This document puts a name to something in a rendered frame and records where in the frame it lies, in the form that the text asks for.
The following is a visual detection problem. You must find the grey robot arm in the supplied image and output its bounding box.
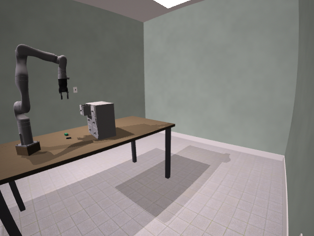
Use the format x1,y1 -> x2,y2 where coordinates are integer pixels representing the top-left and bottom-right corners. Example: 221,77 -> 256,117
13,44 -> 67,146

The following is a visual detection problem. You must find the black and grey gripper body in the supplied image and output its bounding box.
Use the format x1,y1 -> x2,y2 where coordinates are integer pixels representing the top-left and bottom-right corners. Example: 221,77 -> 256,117
58,73 -> 70,93

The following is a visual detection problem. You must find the small grey chest of drawers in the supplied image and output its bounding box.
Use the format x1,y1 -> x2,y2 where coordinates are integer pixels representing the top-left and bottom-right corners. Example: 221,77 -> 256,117
86,101 -> 116,140

